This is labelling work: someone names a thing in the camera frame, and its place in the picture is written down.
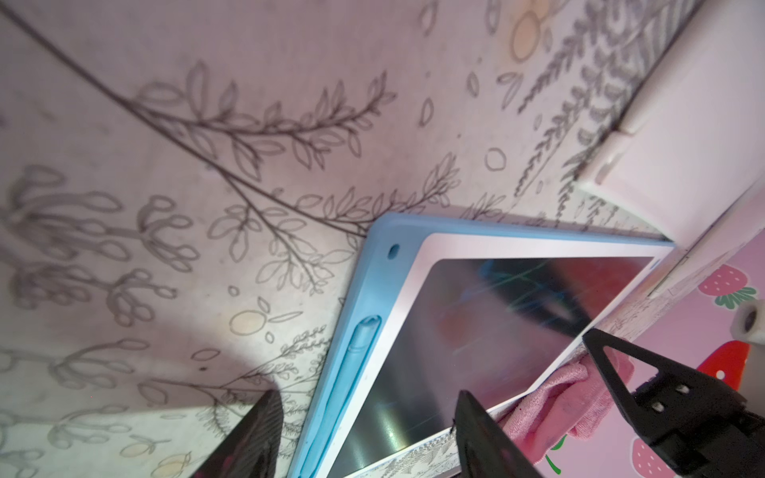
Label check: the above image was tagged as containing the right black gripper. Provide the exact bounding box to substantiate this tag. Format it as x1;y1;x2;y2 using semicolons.
583;329;764;477

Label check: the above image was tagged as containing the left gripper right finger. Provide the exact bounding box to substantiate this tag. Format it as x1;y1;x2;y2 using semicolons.
452;390;541;478

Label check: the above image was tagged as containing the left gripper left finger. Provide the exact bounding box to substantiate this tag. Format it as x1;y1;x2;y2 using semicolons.
192;390;284;478

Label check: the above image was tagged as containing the pink fluffy cloth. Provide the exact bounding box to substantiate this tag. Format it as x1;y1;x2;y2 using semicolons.
501;356;615;464

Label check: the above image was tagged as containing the white drawing tablet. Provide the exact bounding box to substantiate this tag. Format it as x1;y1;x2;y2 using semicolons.
577;1;764;249

